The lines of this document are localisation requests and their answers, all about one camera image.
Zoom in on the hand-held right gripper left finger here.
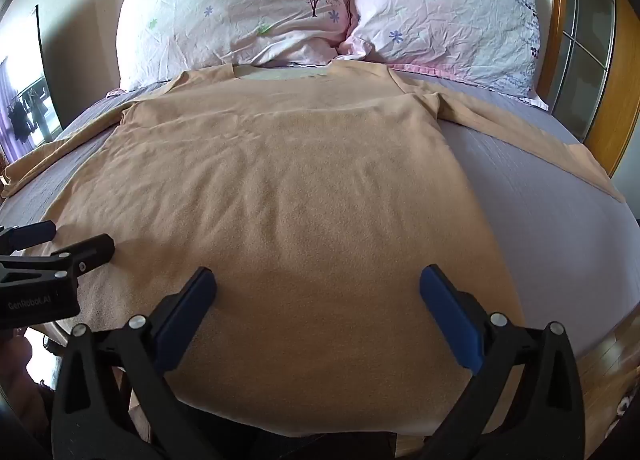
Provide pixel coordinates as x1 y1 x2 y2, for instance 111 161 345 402
51 267 218 460

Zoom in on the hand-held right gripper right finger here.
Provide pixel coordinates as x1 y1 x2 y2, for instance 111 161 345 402
419 264 587 460

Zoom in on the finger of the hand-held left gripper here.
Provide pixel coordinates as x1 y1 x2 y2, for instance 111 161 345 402
0 234 117 286
0 220 57 256

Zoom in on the tan long-sleeved shirt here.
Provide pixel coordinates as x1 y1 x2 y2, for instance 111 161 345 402
0 62 627 437

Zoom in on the person's left forearm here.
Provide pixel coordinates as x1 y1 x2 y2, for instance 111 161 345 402
0 327 56 446

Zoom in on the grey bed sheet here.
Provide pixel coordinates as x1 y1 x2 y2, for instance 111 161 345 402
0 64 632 361

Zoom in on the pink floral pillow with tree print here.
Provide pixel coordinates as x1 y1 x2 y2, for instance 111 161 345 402
116 0 357 92

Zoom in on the wooden wardrobe with glass doors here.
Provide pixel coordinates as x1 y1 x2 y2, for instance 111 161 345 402
537 0 640 221

